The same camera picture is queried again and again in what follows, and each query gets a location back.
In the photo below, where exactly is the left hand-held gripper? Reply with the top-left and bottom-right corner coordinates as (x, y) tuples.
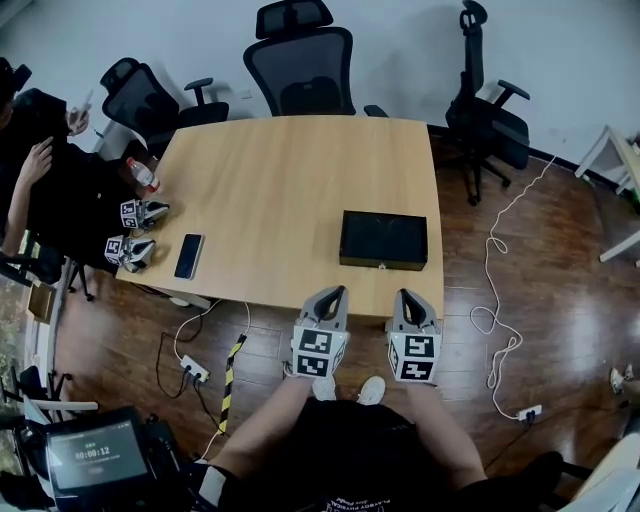
(291, 285), (351, 380)

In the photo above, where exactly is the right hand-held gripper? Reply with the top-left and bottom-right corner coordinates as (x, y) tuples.
(387, 288), (444, 385)

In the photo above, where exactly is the person's left forearm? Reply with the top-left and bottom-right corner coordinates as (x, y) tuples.
(206, 376), (315, 477)

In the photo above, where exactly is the person's right forearm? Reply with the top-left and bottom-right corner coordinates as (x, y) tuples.
(406, 383), (487, 485)

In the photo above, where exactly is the black storage box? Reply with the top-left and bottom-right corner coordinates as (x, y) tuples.
(338, 209), (430, 274)

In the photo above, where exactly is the person's white left shoe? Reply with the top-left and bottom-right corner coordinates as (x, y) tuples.
(311, 374), (338, 402)

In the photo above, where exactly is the person's white shoe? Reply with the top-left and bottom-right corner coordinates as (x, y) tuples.
(355, 375), (388, 406)
(311, 374), (338, 402)

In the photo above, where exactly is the person's white right shoe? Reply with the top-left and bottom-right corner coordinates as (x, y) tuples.
(355, 375), (388, 406)

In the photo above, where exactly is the white table leg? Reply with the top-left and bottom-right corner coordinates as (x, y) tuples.
(169, 293), (213, 310)

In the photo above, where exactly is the person's black clothing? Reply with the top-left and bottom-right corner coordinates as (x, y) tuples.
(209, 397), (489, 512)

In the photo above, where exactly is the black smartphone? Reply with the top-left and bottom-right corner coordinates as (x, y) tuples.
(173, 232), (206, 281)

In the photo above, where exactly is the black mesh office chair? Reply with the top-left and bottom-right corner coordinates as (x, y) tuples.
(444, 0), (532, 207)
(242, 0), (390, 119)
(99, 56), (232, 157)

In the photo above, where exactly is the idle hand-held gripper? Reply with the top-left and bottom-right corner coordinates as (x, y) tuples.
(103, 235), (157, 274)
(118, 198), (171, 230)

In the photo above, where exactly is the black equipment rig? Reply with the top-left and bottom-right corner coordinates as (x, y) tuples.
(9, 407), (202, 512)

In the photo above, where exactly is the clear bottle red label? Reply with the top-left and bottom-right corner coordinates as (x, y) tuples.
(124, 156), (162, 194)

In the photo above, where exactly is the black tripod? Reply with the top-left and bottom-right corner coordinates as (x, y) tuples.
(66, 256), (97, 302)

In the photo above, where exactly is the white curved furniture piece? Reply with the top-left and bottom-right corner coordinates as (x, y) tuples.
(569, 433), (640, 512)

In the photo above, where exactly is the white side table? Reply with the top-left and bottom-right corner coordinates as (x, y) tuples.
(574, 123), (640, 264)

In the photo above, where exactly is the black tablet screen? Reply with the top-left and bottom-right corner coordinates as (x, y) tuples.
(46, 418), (150, 494)

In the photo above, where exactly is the cardboard box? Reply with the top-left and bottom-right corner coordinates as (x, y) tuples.
(26, 283), (58, 322)

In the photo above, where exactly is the long white floor cable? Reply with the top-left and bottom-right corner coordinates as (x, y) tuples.
(469, 153), (557, 419)

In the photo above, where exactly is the yellow black striped cable cover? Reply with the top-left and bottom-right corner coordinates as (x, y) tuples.
(217, 334), (248, 437)

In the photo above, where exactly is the short white cable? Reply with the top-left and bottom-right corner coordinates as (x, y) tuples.
(174, 298), (252, 359)

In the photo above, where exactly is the black cable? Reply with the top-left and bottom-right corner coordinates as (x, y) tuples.
(498, 418), (532, 462)
(156, 330), (190, 399)

